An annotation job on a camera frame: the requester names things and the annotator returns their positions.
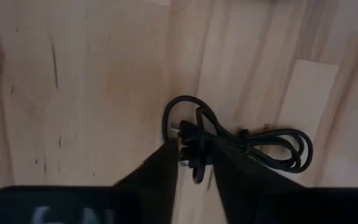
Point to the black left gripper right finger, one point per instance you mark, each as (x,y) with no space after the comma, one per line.
(244,186)

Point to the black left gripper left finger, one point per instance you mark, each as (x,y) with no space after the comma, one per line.
(157,186)

